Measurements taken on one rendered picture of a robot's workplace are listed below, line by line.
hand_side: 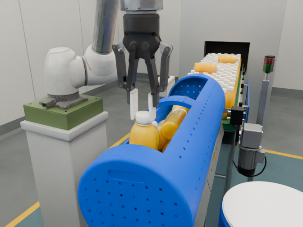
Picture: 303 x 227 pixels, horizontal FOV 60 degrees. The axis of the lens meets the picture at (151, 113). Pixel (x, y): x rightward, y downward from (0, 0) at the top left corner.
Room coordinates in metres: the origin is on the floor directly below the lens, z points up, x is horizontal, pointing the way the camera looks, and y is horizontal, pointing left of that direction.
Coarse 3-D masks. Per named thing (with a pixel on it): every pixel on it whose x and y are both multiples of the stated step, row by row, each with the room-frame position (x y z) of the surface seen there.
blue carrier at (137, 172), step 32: (192, 96) 1.30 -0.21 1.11; (224, 96) 1.22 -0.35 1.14; (192, 128) 0.69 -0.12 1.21; (96, 160) 0.51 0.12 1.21; (128, 160) 0.48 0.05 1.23; (160, 160) 0.49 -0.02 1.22; (192, 160) 0.56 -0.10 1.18; (96, 192) 0.50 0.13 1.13; (128, 192) 0.48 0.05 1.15; (160, 192) 0.45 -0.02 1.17; (192, 192) 0.48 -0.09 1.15; (96, 224) 0.50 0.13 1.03; (128, 224) 0.48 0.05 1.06; (160, 224) 0.45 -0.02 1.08; (192, 224) 0.43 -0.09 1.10
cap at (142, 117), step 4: (140, 112) 0.59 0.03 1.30; (144, 112) 0.59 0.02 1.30; (148, 112) 0.59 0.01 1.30; (136, 116) 0.57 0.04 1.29; (140, 116) 0.56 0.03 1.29; (144, 116) 0.56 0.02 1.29; (148, 116) 0.56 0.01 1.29; (136, 120) 0.57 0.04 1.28; (140, 120) 0.56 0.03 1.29; (144, 120) 0.56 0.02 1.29; (148, 120) 0.56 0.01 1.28
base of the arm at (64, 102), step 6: (48, 96) 1.25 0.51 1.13; (54, 96) 1.23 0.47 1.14; (60, 96) 1.22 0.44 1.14; (66, 96) 1.23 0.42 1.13; (72, 96) 1.25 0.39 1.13; (78, 96) 1.29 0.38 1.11; (84, 96) 1.34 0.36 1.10; (42, 102) 1.25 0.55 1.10; (48, 102) 1.19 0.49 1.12; (54, 102) 1.21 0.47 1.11; (60, 102) 1.22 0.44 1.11; (66, 102) 1.22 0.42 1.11; (72, 102) 1.24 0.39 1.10; (78, 102) 1.27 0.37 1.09; (60, 108) 1.19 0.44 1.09; (66, 108) 1.19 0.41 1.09
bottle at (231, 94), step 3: (228, 90) 1.57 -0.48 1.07; (228, 93) 1.56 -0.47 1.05; (231, 93) 1.55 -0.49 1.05; (234, 93) 1.57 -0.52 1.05; (231, 96) 1.55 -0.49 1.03; (234, 96) 1.56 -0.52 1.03; (231, 99) 1.54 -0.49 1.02; (234, 99) 1.56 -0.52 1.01; (231, 102) 1.55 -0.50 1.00; (228, 105) 1.55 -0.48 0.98; (231, 105) 1.54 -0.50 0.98; (228, 108) 1.55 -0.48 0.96; (228, 114) 1.54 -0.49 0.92
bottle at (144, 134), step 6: (138, 126) 0.56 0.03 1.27; (144, 126) 0.56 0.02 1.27; (150, 126) 0.57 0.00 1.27; (132, 132) 0.56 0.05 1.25; (138, 132) 0.55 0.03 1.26; (144, 132) 0.55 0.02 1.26; (150, 132) 0.56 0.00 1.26; (132, 138) 0.56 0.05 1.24; (138, 138) 0.55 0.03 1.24; (144, 138) 0.55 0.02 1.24; (150, 138) 0.55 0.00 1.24; (156, 138) 0.58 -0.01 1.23; (138, 144) 0.55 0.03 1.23; (144, 144) 0.55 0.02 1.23; (150, 144) 0.55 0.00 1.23
